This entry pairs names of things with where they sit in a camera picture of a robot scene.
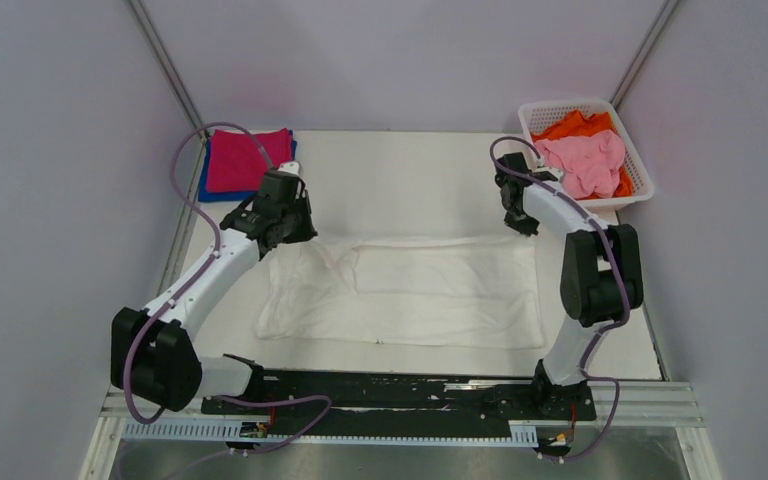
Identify white plastic basket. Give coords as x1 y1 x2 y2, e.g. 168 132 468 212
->
518 99 654 211

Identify pink t-shirt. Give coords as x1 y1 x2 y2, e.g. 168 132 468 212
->
535 130 632 200

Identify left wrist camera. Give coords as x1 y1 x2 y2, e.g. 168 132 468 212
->
278 161 302 177

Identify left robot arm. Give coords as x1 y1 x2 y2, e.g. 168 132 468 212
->
110 161 317 413

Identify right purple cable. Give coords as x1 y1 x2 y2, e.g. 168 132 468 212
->
488 136 632 464

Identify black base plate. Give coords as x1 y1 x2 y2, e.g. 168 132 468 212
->
201 370 596 436

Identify white slotted cable duct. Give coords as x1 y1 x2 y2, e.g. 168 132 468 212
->
121 418 539 448

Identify folded magenta t-shirt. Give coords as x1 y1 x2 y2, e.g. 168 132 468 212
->
205 128 295 195

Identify purple cable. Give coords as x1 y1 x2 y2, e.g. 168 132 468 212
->
488 136 632 464
122 122 334 458

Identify orange t-shirt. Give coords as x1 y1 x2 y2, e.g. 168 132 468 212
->
532 110 634 197

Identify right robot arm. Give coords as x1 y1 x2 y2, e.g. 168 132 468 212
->
494 152 644 418

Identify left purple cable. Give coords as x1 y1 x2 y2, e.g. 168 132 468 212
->
122 122 334 458

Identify white t-shirt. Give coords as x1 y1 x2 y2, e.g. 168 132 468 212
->
255 234 546 350

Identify folded blue t-shirt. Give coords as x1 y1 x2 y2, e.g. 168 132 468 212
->
197 135 298 204

